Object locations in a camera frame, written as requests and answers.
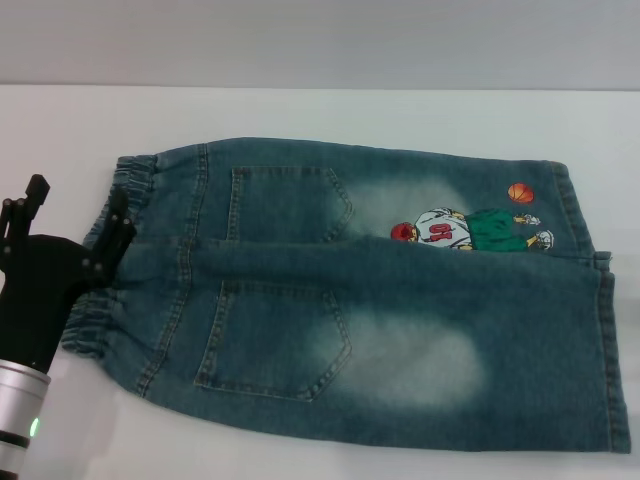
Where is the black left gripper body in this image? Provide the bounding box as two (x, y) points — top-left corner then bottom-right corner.
(0, 233), (109, 374)

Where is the blue denim shorts basketball print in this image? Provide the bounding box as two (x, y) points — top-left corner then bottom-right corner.
(59, 135), (632, 456)

